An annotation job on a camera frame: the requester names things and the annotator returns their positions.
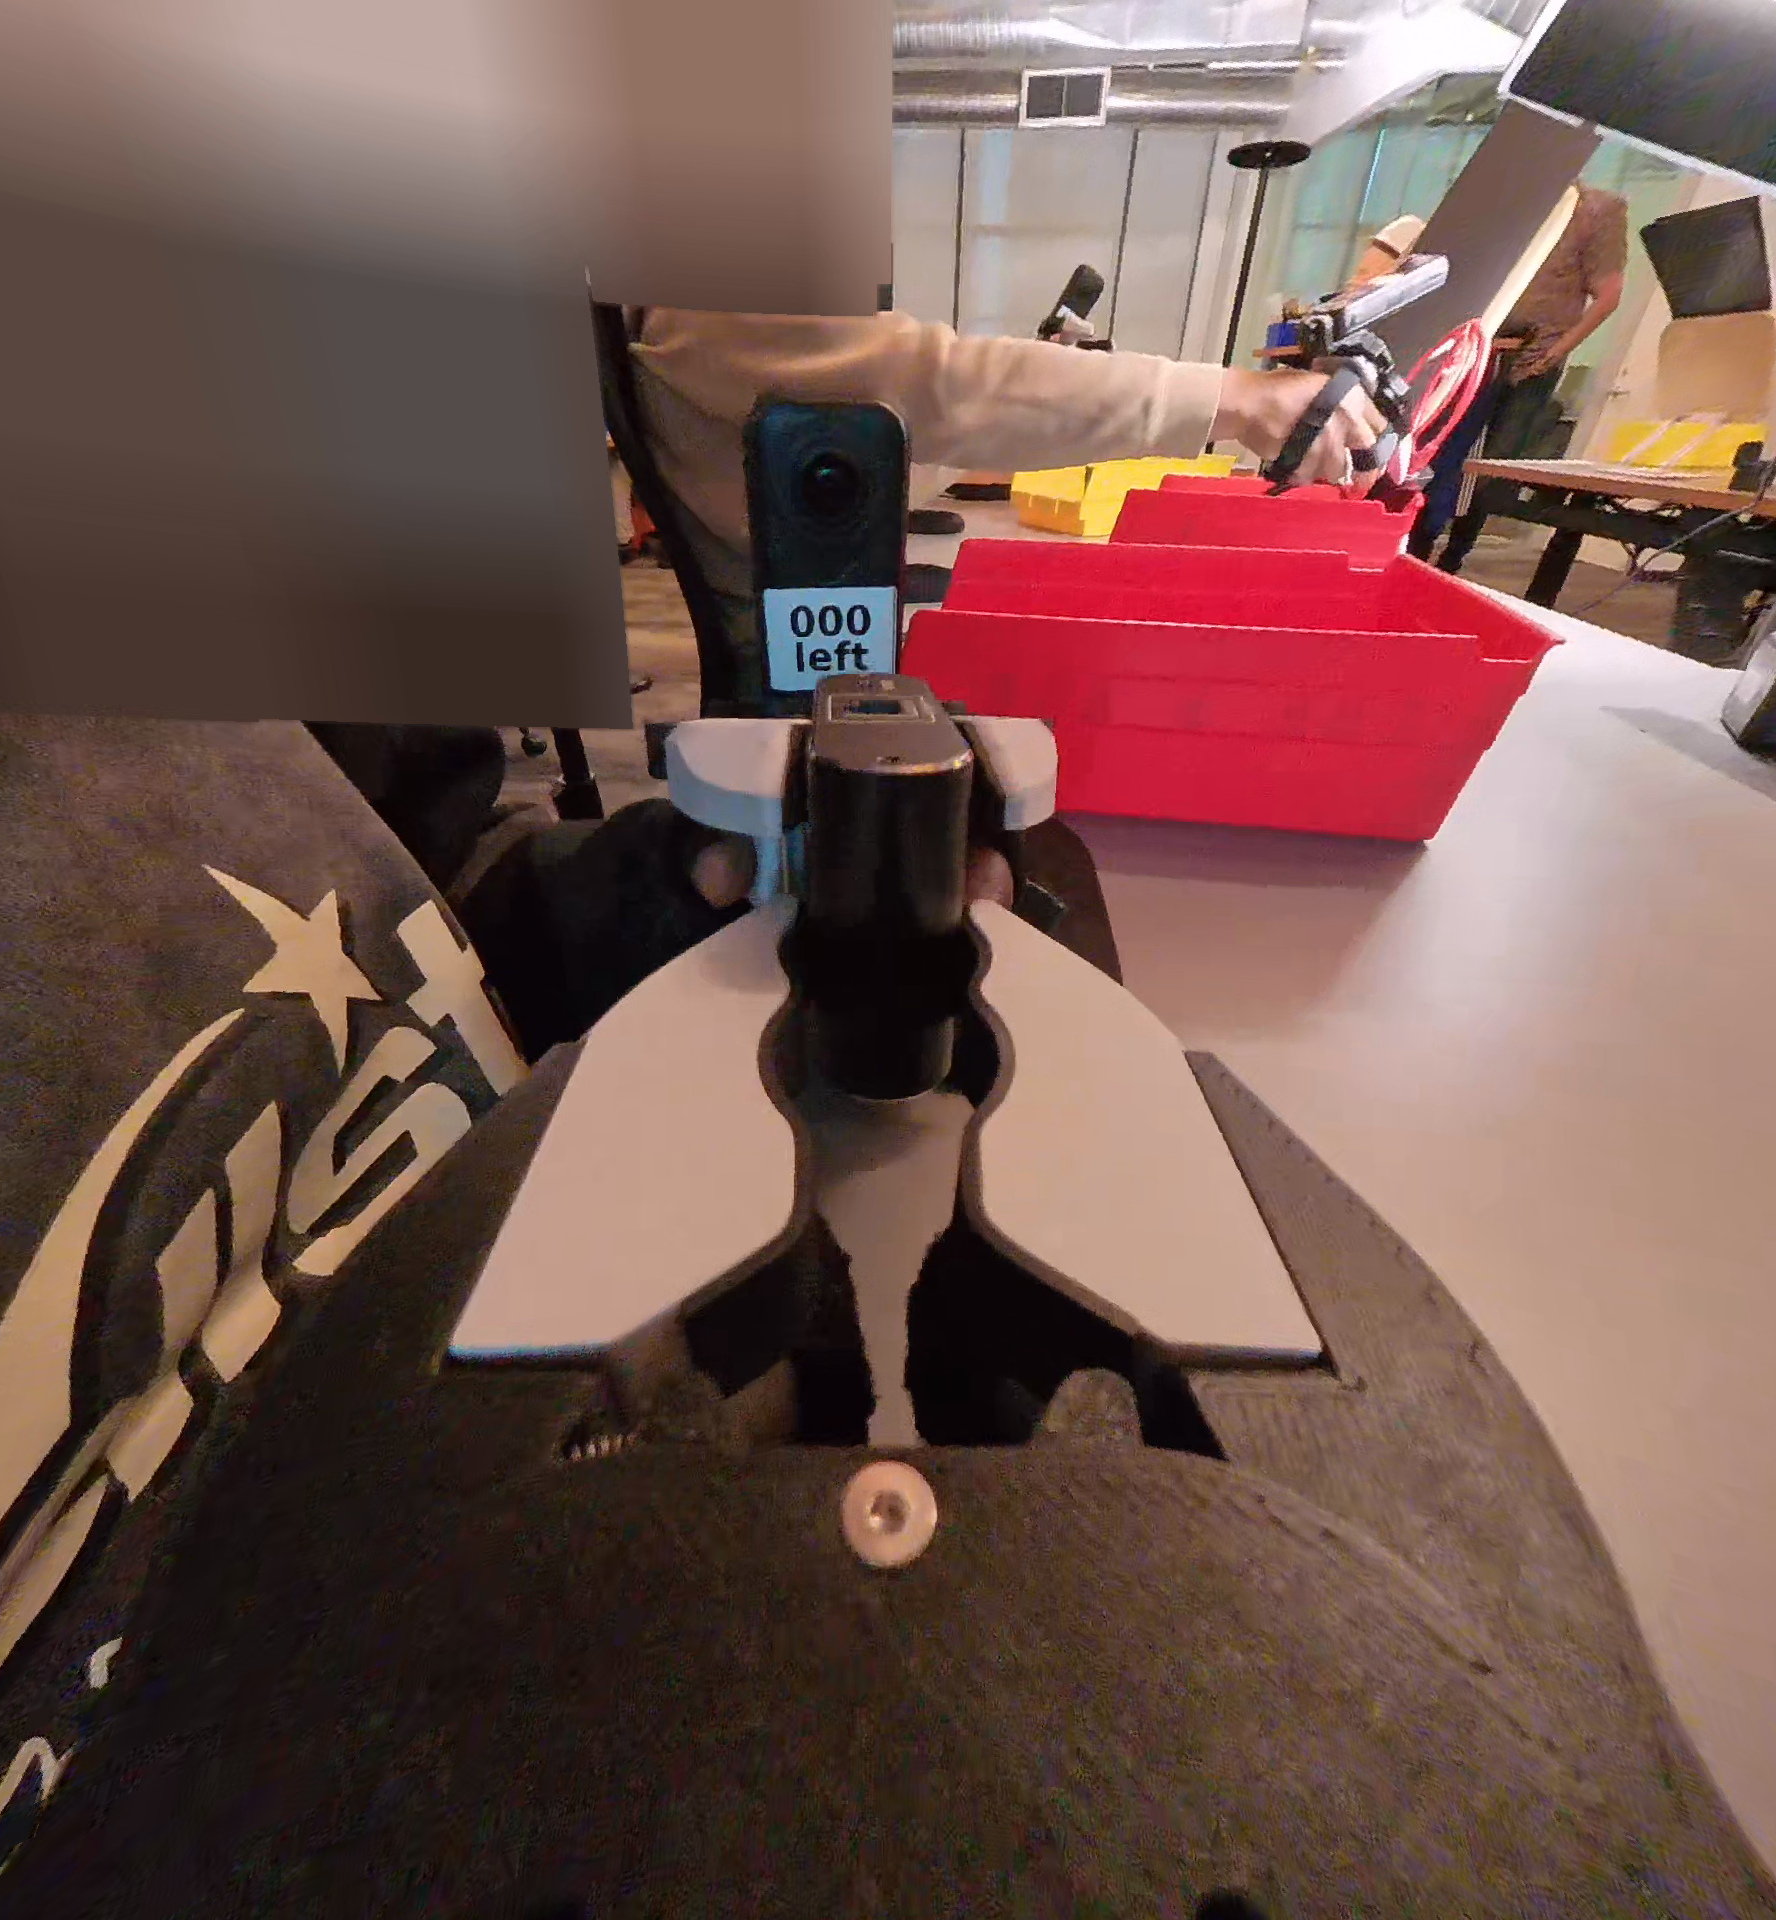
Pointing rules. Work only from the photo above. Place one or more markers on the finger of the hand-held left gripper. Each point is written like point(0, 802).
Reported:
point(1024, 773)
point(723, 765)

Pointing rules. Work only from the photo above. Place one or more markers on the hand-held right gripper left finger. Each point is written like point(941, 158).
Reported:
point(648, 1170)

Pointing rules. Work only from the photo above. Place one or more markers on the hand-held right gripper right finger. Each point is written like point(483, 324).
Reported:
point(1127, 1186)

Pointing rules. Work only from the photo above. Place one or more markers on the black ethernet port adapter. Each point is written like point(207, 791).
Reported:
point(889, 902)

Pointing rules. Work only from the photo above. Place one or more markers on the red plastic bin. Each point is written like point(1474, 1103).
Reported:
point(1263, 519)
point(1232, 704)

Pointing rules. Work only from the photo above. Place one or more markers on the person's left forearm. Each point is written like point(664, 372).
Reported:
point(588, 915)

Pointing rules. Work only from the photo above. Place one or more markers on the person's left hand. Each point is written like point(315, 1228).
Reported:
point(723, 871)

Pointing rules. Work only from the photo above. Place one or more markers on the yellow plastic bin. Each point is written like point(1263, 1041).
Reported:
point(1090, 496)
point(1683, 443)

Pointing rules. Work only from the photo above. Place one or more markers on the dark printed shirt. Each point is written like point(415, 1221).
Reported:
point(154, 1124)

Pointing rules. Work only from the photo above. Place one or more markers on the black floor lamp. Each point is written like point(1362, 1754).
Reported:
point(1267, 153)

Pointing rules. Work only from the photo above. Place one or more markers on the wooden work table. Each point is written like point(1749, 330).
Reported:
point(1623, 488)

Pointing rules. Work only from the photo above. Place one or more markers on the black panel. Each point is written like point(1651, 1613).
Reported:
point(1704, 259)

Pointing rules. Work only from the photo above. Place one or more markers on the studio light panel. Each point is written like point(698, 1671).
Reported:
point(1683, 82)

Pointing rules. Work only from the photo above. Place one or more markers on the white wall vent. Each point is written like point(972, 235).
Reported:
point(1064, 98)

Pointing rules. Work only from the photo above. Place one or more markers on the silver air duct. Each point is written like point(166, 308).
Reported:
point(1096, 45)

